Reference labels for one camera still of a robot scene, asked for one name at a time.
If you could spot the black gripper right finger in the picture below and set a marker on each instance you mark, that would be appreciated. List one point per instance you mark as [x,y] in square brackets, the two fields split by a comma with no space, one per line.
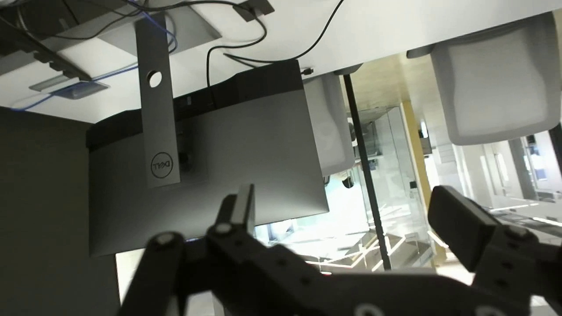
[463,233]

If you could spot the black flat desk plate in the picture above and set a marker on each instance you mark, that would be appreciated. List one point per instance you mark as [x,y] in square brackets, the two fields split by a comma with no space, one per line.
[255,9]

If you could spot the grey Dell monitor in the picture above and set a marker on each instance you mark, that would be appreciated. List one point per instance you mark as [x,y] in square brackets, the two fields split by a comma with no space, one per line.
[234,158]

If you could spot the black vertical pole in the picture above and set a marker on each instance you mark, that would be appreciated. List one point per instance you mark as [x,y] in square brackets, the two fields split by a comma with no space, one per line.
[363,163]

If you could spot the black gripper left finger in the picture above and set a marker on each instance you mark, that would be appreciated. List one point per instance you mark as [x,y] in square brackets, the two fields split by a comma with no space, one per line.
[234,251]

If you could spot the silver monitor stand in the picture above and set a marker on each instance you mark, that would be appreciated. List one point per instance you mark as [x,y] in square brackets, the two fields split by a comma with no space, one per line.
[157,116]

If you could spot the grey office chair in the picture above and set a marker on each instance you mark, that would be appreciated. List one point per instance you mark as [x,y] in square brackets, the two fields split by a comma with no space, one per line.
[498,81]

